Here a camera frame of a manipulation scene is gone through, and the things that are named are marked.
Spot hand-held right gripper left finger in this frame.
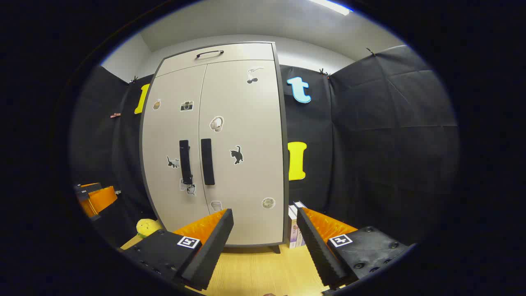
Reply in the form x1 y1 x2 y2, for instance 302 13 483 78
121 208 235 291

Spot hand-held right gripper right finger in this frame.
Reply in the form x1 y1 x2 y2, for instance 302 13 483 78
297 207 411 290

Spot cabinet door with camera sticker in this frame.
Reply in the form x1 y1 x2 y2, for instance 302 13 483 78
141 65 211 231

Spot white double-door shoe cabinet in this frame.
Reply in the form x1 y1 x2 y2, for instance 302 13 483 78
139 41 290 253

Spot cabinet door with cat sticker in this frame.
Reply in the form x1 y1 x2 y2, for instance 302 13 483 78
198 60 286 246

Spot white cabinet drawer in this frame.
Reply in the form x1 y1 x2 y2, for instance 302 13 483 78
156 42 275 77

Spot white purple carton box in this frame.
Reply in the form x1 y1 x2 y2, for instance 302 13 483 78
293 201 308 247
288 204 298 249

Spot yellow plush toy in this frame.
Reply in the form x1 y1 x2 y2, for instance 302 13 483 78
136 218 164 239

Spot black backdrop cloth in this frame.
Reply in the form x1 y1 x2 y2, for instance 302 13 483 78
68 44 460 247

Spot ceiling light strip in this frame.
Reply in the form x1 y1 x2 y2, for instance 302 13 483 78
308 0 354 16

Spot black door handle bar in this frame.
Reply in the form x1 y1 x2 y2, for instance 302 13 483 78
201 139 216 186
179 140 194 185

